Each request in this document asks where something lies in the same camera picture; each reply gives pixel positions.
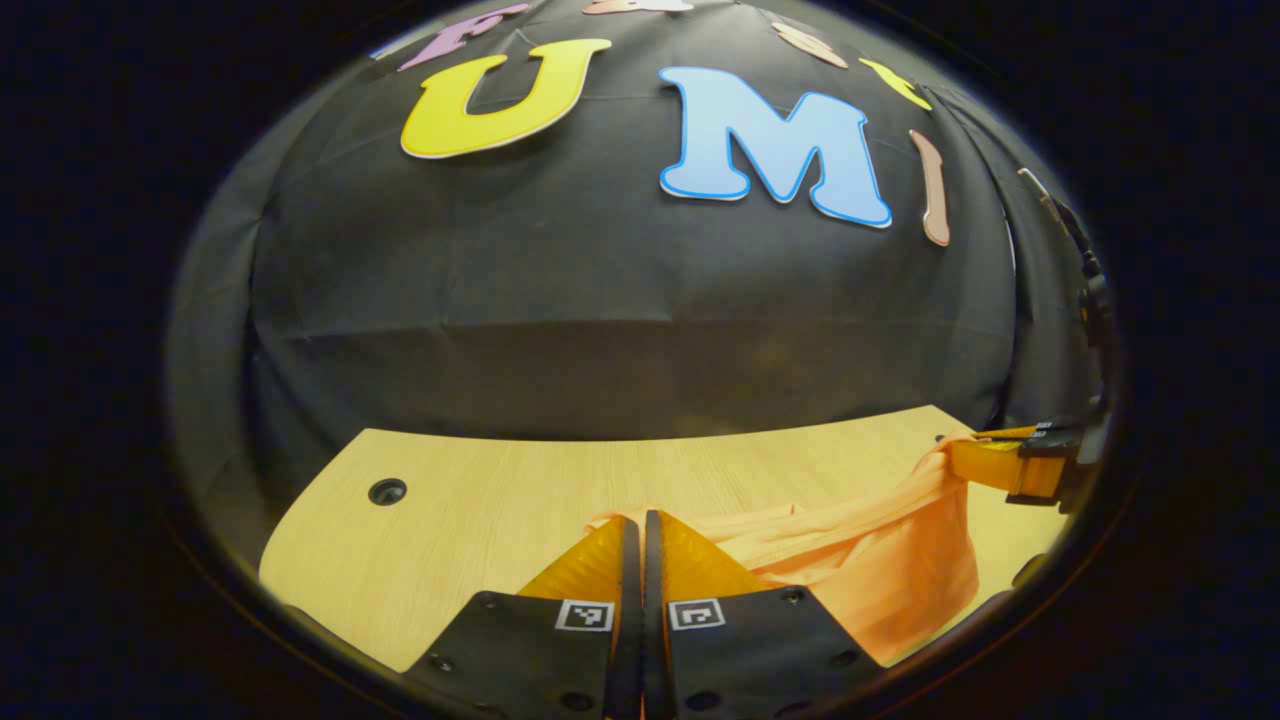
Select orange T-shirt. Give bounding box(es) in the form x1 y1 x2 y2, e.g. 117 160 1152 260
585 437 981 668

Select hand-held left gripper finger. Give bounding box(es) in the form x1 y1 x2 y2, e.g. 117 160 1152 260
400 515 643 720
642 510 886 720

